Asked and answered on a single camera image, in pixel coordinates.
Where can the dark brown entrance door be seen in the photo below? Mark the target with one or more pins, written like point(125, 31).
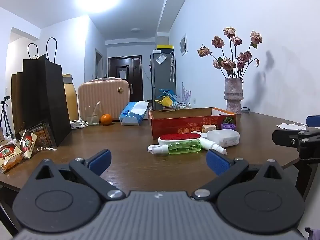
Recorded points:
point(125, 87)

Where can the orange fruit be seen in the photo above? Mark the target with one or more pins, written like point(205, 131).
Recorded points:
point(106, 119)

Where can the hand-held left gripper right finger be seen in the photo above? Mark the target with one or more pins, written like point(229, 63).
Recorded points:
point(217, 164)

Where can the clear glass cup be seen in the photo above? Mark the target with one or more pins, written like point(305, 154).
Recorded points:
point(93, 116)

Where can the blue tissue pack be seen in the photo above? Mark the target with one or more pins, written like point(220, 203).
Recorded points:
point(132, 115)

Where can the small beige cube toy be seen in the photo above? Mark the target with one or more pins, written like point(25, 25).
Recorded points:
point(208, 128)

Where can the red and white lint brush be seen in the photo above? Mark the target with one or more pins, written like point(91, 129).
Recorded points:
point(178, 137)

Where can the small round ceiling lamp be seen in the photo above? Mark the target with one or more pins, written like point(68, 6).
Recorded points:
point(135, 30)

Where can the black tripod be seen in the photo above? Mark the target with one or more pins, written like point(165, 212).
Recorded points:
point(4, 116)

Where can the side doorway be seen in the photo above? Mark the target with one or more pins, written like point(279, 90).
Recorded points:
point(99, 63)

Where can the crumpled white tissue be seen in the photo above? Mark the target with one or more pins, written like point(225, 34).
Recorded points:
point(290, 126)

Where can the white spray bottle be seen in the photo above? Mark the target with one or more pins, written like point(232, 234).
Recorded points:
point(210, 145)

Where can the large black paper bag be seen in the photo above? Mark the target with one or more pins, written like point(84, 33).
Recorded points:
point(53, 100)

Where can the pale purple plastic fronds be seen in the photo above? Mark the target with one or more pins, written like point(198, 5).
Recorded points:
point(185, 93)

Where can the white round case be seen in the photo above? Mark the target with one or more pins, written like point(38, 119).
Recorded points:
point(150, 148)

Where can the dried pink roses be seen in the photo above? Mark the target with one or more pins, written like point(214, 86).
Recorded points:
point(228, 63)

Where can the grey refrigerator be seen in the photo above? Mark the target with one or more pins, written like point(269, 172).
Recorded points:
point(162, 80)

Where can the eyeglasses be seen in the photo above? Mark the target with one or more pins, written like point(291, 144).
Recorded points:
point(245, 109)

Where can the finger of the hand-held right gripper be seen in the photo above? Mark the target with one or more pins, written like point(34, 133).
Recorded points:
point(313, 121)
point(285, 137)

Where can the snack packet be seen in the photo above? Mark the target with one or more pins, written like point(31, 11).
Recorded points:
point(8, 156)
point(45, 135)
point(28, 142)

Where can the paper note on refrigerator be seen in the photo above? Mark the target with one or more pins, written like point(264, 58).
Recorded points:
point(160, 59)

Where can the pink textured vase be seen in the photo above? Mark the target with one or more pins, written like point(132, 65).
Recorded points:
point(233, 97)

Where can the white wall panel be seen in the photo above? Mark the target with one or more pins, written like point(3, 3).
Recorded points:
point(184, 44)

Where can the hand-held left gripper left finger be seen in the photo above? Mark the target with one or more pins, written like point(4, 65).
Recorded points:
point(101, 160)

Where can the pink ribbed suitcase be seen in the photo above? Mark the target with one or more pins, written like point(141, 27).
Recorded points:
point(105, 97)

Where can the purple ridged lid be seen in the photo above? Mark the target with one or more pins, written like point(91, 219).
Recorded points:
point(228, 126)

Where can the white folded umbrella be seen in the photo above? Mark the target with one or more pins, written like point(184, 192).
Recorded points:
point(172, 66)

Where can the white power adapter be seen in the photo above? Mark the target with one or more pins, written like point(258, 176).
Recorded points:
point(225, 137)

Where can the tan bottle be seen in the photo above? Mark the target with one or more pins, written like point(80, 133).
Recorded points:
point(70, 97)

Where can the yellow box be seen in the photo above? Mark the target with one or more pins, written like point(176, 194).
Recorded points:
point(165, 47)

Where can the paper note on door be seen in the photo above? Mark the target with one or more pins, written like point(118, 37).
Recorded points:
point(122, 74)

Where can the orange cardboard box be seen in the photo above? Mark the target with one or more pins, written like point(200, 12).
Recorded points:
point(190, 126)

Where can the green spray bottle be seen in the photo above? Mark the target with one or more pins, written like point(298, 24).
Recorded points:
point(183, 147)

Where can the purple clothing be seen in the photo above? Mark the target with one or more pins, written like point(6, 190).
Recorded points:
point(313, 233)

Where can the yellow watering can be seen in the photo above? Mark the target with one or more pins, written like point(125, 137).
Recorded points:
point(165, 102)

